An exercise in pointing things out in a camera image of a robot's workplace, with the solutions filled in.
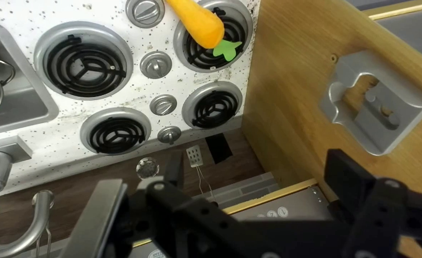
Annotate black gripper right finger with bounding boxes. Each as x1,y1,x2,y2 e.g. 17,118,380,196
324,147,422,258

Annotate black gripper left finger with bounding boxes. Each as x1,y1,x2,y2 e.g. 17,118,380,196
101,177,269,258

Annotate orange carrot plush toy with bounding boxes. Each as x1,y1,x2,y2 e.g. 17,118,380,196
165,0,245,62

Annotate toy microwave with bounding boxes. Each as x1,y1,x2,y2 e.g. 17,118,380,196
129,183,338,258

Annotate wooden toy kitchen unit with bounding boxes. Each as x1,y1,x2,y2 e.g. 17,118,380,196
0,0,422,258

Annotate grey toy sink basin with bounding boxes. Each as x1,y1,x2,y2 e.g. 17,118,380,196
0,17,60,137

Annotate black square patch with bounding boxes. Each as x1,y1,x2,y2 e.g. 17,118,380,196
203,133,233,164

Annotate small silver stove knob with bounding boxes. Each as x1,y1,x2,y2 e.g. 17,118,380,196
156,124,183,146
147,93,177,117

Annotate small black coil burner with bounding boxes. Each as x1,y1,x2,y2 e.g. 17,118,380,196
78,105,152,154
180,80,243,130

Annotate medium silver stove knob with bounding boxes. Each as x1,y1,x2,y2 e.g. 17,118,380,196
137,50,173,80

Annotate large black coil burner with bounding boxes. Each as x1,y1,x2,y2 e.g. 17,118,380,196
172,0,254,74
31,19,134,100

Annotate large silver stove knob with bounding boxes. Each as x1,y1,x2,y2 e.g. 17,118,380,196
123,0,166,28

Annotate silver bracket on wood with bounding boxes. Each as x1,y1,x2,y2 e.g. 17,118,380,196
318,48,422,157

